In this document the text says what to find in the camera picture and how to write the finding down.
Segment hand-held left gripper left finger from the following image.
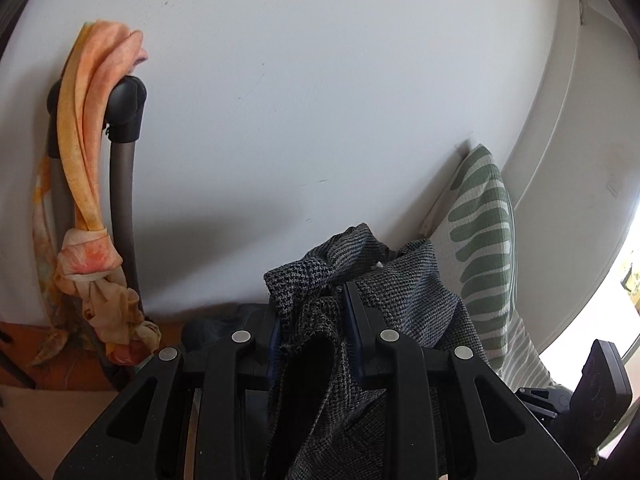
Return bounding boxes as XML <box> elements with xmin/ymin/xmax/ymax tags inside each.
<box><xmin>52</xmin><ymin>305</ymin><xmax>286</xmax><ymax>480</ymax></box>

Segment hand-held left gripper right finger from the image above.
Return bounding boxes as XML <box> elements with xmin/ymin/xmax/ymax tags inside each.
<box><xmin>345</xmin><ymin>281</ymin><xmax>581</xmax><ymax>480</ymax></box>

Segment grey tweed short pants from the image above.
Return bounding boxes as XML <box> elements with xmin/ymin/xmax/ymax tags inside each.
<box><xmin>263</xmin><ymin>223</ymin><xmax>501</xmax><ymax>480</ymax></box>

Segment folded dark grey garment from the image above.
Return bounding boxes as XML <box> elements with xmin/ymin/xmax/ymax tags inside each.
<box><xmin>180</xmin><ymin>302</ymin><xmax>273</xmax><ymax>356</ymax></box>

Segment green striped white pillow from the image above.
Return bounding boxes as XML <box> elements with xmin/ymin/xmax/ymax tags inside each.
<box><xmin>420</xmin><ymin>144</ymin><xmax>573</xmax><ymax>396</ymax></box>

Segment peach blanket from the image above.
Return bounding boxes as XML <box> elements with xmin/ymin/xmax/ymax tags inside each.
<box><xmin>0</xmin><ymin>385</ymin><xmax>121</xmax><ymax>480</ymax></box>

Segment orange patterned scarf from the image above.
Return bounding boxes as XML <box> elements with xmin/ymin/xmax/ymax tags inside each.
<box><xmin>31</xmin><ymin>20</ymin><xmax>162</xmax><ymax>367</ymax></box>

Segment black folded metal frame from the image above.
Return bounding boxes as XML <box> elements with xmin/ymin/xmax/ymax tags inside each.
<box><xmin>46</xmin><ymin>75</ymin><xmax>173</xmax><ymax>391</ymax></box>

